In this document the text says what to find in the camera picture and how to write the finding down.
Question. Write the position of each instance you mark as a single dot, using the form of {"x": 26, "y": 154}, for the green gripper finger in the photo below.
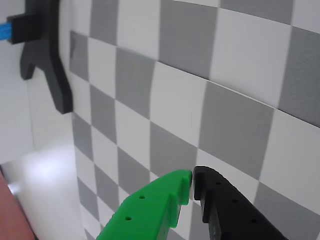
{"x": 150, "y": 200}

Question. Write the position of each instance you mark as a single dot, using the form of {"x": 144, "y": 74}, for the blue plastic part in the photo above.
{"x": 5, "y": 31}

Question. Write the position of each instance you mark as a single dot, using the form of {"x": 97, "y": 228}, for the grey white checkerboard mat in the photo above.
{"x": 180, "y": 107}

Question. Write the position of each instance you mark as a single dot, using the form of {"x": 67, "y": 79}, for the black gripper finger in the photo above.
{"x": 230, "y": 207}

